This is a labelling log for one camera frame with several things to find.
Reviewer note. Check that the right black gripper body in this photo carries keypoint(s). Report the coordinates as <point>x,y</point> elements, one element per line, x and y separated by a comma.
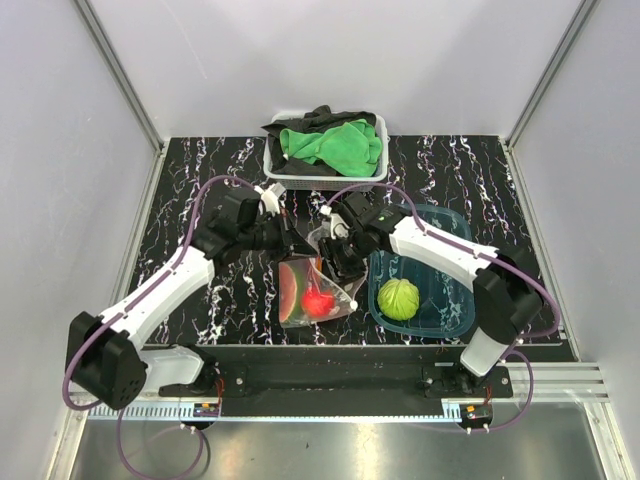
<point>346,254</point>

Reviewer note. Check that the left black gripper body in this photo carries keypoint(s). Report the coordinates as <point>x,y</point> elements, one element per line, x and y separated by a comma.
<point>273,235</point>

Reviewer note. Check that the clear zip top bag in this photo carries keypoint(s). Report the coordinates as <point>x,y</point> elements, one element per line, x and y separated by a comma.
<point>344,293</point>

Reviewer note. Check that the fake red apple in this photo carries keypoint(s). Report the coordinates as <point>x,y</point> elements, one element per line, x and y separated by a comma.
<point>316,303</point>

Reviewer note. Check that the fake green cabbage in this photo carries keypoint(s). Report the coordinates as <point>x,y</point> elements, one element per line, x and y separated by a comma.
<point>398,299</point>

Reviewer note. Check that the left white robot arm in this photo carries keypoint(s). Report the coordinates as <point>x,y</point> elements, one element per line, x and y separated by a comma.
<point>106,354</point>

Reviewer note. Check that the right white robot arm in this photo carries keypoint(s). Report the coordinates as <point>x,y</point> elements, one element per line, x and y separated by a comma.
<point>505,296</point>

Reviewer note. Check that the fake watermelon slice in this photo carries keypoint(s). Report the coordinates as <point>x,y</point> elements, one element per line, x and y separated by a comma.
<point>290,284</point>

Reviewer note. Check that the white plastic basket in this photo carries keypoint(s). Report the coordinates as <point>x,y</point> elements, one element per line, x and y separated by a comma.
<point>332,183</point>

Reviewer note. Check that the green cloth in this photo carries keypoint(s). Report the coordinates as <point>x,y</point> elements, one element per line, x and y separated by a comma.
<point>352,149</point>

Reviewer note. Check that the blue transparent plastic container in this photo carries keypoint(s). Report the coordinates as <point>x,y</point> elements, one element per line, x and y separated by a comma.
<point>446,307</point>

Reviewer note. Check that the black cloth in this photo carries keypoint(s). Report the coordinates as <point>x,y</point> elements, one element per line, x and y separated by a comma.
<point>316,121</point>

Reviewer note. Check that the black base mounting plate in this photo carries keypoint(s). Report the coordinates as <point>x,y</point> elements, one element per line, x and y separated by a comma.
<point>339,406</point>

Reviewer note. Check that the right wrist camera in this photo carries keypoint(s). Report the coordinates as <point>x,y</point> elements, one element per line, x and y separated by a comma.
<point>334,226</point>

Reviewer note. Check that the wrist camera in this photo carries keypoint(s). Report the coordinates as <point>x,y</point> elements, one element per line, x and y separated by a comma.
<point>270,202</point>
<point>334,226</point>

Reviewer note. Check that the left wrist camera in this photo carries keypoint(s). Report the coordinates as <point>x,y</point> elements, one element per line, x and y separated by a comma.
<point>270,202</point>

